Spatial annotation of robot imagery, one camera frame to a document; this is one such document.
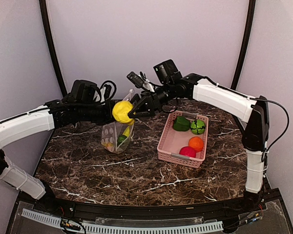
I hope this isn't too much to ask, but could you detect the black front rail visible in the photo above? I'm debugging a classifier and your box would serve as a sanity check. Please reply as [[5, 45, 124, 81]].
[[24, 187, 266, 220]]

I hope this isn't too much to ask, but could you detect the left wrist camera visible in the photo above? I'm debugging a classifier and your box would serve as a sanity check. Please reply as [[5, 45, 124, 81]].
[[100, 83, 112, 102]]

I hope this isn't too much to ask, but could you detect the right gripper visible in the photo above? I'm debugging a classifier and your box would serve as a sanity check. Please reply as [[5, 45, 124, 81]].
[[123, 81, 175, 117]]

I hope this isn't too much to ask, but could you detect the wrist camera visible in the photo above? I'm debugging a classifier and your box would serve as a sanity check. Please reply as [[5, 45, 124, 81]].
[[126, 72, 155, 92], [100, 83, 112, 102]]

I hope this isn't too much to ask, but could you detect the green bell pepper toy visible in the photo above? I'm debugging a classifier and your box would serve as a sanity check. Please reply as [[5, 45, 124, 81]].
[[172, 116, 190, 132]]

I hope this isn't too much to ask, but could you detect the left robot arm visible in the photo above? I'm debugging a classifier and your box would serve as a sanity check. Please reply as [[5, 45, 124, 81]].
[[0, 80, 117, 213]]

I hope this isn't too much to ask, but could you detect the red apple toy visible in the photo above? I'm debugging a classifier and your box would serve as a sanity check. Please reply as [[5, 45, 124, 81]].
[[179, 146, 196, 158]]

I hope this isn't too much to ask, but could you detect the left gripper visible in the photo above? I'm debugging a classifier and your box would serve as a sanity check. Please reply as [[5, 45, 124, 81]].
[[77, 99, 126, 125]]

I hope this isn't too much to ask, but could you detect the clear polka dot zip bag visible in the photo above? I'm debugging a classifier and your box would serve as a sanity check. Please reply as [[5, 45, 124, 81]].
[[100, 89, 135, 154]]

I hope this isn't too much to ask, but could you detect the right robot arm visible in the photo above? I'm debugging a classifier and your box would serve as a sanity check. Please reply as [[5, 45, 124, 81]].
[[128, 59, 269, 212]]

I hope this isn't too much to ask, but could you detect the white slotted cable duct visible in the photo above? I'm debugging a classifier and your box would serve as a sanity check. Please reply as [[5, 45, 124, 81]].
[[21, 208, 224, 234]]

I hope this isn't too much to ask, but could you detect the green watermelon toy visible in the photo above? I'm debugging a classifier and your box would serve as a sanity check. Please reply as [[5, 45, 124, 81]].
[[190, 119, 206, 135]]

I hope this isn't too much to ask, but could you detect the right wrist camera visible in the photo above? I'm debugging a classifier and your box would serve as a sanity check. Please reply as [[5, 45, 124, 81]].
[[126, 72, 155, 92]]

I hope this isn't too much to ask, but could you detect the orange fruit toy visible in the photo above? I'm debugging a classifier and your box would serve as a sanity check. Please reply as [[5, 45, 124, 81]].
[[188, 136, 204, 152]]

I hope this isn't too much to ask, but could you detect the black cable on left wrist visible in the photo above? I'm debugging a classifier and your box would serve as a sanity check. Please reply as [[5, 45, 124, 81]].
[[99, 80, 117, 100]]

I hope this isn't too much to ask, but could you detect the green orange mango toy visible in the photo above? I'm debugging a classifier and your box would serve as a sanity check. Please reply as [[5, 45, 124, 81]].
[[117, 135, 127, 145]]

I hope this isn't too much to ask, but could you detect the right black frame post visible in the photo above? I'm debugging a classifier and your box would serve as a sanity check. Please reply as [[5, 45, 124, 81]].
[[230, 0, 256, 90]]

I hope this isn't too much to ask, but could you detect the pink perforated plastic basket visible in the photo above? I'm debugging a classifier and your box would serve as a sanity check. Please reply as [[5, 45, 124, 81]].
[[157, 111, 209, 168]]

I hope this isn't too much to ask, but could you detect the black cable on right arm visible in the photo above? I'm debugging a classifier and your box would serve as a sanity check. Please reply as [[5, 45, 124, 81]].
[[255, 97, 290, 161]]

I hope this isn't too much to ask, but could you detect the yellow pear toy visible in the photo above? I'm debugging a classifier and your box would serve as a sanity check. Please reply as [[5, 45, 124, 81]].
[[112, 100, 134, 126]]

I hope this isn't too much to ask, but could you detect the yellow banana toy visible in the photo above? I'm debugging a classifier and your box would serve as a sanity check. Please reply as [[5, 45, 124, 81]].
[[105, 125, 134, 149]]

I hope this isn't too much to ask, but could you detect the black frame post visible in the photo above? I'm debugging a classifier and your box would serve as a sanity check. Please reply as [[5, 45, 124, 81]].
[[230, 0, 256, 90], [39, 0, 67, 97]]

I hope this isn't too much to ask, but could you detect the left black frame post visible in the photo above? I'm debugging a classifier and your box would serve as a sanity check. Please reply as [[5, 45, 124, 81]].
[[39, 0, 67, 97]]

